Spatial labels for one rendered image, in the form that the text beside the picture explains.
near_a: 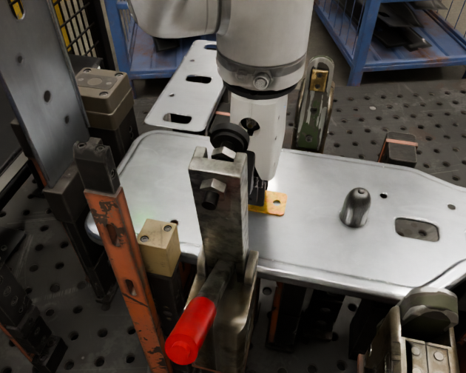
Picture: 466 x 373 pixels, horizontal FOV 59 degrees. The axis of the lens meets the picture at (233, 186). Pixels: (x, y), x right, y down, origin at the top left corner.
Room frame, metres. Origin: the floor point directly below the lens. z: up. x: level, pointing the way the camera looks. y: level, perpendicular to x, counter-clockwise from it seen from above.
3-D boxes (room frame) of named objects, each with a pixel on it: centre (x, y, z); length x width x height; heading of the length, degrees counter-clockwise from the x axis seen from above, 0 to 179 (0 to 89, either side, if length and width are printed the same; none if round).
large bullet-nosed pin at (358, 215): (0.33, -0.15, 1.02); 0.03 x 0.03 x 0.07
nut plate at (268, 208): (0.36, -0.03, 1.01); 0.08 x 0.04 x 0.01; 77
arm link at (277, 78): (0.36, -0.03, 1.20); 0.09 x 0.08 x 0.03; 167
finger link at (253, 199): (0.34, -0.02, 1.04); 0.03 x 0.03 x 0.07; 77
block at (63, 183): (0.43, 0.23, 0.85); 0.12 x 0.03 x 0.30; 167
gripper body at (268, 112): (0.36, -0.03, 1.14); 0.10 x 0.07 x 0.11; 167
